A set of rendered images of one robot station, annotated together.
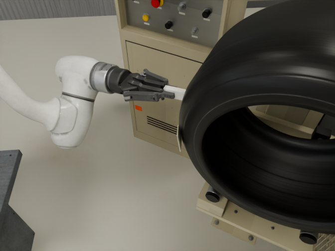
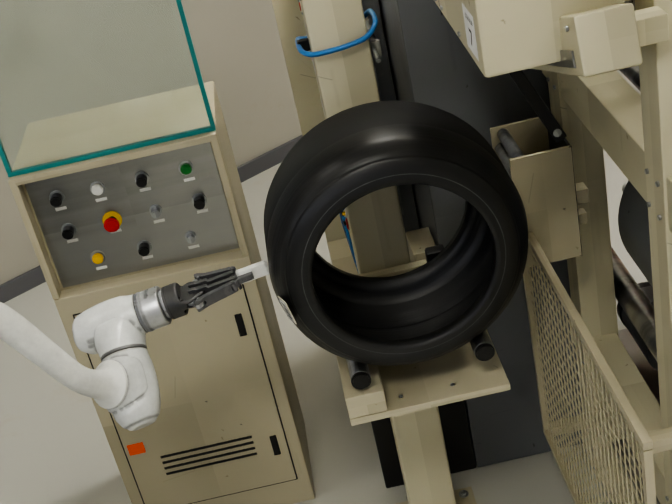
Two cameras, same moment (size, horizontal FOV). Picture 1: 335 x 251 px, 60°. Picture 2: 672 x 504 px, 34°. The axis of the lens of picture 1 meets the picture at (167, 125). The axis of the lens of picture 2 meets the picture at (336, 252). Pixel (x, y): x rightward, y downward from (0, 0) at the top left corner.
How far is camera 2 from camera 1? 170 cm
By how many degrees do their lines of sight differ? 28
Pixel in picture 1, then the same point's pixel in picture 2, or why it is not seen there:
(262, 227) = (441, 391)
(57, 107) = (118, 364)
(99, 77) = (151, 304)
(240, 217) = (410, 398)
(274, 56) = (332, 165)
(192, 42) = (194, 258)
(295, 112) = (392, 248)
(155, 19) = (116, 251)
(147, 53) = not seen: hidden behind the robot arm
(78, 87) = (126, 333)
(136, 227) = not seen: outside the picture
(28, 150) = not seen: outside the picture
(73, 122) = (143, 377)
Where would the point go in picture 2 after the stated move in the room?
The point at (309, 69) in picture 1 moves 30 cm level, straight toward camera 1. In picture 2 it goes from (361, 161) to (369, 234)
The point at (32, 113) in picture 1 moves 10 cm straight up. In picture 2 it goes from (96, 382) to (81, 342)
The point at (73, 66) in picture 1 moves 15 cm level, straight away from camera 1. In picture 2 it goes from (105, 314) to (59, 301)
